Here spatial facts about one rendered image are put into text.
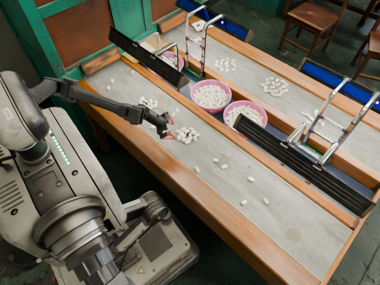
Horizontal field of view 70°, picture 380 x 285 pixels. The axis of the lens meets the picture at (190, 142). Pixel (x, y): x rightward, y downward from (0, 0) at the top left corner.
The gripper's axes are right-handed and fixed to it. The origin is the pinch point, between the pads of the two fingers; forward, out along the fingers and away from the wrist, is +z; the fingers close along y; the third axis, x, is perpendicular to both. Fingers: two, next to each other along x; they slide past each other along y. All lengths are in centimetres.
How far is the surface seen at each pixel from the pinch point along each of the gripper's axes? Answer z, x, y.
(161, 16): 2, -1, -114
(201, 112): 23.3, 5.4, -23.2
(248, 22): 145, 33, -241
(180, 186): 11.9, -9.0, 24.7
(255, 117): 46, 29, -17
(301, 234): 48, 31, 55
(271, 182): 44, 27, 28
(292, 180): 49, 36, 29
